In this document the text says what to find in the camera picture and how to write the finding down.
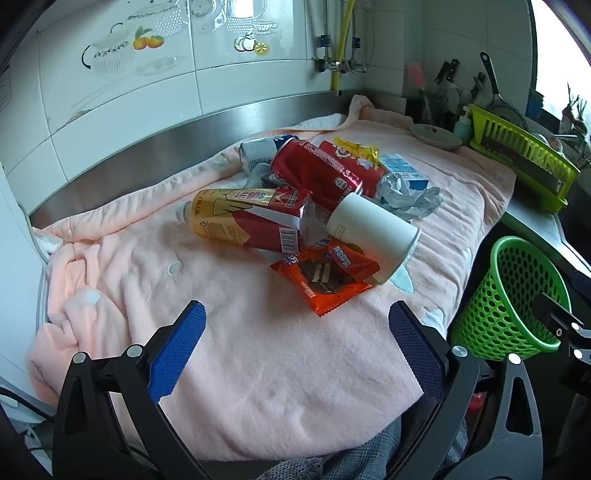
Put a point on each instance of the jar with sprouted bulb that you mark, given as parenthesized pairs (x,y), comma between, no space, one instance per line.
(572,115)

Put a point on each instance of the dark utensil holder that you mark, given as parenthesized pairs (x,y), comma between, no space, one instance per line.
(425,108)

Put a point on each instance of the metal water pipes with valve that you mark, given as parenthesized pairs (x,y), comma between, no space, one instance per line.
(339,67)

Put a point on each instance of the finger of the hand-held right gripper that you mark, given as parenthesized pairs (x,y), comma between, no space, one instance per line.
(551,311)

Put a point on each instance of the orange snack packet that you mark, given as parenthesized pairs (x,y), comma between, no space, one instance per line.
(323,272)

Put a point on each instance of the red soda can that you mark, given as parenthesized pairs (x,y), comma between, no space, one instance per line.
(304,170)

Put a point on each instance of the grey paper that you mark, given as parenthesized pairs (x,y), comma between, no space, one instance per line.
(406,198)

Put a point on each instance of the clear plastic wrapper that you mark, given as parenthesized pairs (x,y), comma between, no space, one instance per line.
(316,226)

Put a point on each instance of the teal bottle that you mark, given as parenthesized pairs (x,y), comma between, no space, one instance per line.
(462,122)

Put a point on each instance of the white cup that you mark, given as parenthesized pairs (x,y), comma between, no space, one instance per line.
(369,230)

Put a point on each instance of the blue white can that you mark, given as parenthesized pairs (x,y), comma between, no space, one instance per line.
(261,150)

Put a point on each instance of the red printed paper cup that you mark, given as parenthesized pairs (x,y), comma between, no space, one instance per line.
(355,166)

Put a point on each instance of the pink blanket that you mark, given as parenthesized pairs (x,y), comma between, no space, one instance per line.
(277,369)

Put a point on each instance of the cleaver knife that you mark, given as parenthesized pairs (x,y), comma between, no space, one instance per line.
(517,159)

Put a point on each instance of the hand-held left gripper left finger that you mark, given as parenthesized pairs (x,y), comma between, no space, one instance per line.
(180,350)

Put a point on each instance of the white board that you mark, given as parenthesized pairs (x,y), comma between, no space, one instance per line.
(14,277)

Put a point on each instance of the blue white packet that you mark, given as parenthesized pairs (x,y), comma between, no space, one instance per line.
(404,170)

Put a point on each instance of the green dish rack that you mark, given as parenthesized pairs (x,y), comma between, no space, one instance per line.
(521,147)

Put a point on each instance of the black frying pan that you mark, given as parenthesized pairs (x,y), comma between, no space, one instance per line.
(490,74)

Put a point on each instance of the yellow red drink bottle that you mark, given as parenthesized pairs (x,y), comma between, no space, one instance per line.
(240,217)

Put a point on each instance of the yellow pipe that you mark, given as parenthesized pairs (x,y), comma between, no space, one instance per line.
(340,46)

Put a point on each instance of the green plastic basket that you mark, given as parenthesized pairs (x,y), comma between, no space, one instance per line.
(508,300)

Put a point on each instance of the pink brush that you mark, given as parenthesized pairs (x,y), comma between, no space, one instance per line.
(415,76)

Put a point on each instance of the ceramic dish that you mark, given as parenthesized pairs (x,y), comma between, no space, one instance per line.
(436,136)

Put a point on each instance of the yellow wrapper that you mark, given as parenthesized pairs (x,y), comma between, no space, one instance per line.
(358,148)

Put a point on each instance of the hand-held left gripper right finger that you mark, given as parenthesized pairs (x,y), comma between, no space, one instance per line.
(415,350)

